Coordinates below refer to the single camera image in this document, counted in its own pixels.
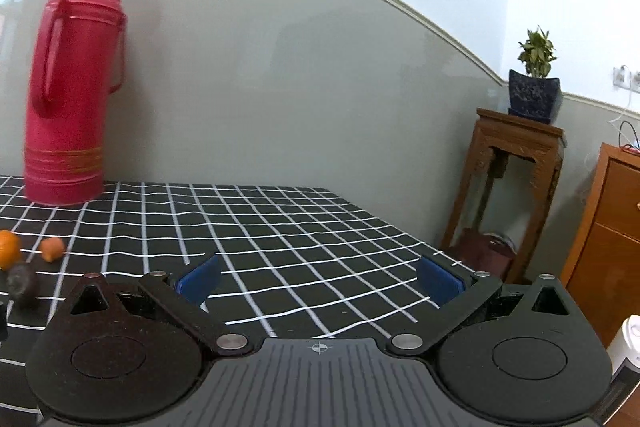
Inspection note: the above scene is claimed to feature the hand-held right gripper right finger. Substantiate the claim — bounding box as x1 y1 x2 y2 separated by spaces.
390 255 577 356

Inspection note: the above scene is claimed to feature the black white-grid tablecloth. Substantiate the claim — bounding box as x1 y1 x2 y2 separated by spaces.
0 175 483 427

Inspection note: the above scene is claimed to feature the red thermos flask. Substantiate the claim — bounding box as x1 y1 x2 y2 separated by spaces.
23 0 127 208

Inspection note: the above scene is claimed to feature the red cable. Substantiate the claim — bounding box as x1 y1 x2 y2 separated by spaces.
619 120 640 154

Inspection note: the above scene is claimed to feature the dark red bag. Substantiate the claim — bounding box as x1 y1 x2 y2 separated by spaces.
456 227 517 282

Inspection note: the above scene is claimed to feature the white appliance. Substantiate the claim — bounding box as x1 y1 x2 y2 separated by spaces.
604 314 640 424

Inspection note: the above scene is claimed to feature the dark purple round fruit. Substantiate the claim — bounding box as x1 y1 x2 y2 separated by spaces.
5 262 40 309

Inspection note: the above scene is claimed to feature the wooden cabinet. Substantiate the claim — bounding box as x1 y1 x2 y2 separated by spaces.
559 142 640 349

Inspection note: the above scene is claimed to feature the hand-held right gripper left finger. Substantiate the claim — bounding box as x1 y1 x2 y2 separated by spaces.
65 254 254 356

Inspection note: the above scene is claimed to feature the orange carrot chunk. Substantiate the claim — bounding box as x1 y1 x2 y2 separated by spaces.
39 237 67 263

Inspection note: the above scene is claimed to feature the white cable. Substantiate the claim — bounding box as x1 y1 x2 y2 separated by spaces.
607 91 640 148

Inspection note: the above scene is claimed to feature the carved wooden plant stand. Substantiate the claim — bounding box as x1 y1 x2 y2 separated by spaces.
440 107 565 285

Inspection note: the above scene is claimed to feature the potted plant in blue pot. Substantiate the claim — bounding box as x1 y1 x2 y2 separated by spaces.
508 25 562 124

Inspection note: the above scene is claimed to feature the small orange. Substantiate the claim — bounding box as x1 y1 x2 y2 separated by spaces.
0 230 23 272

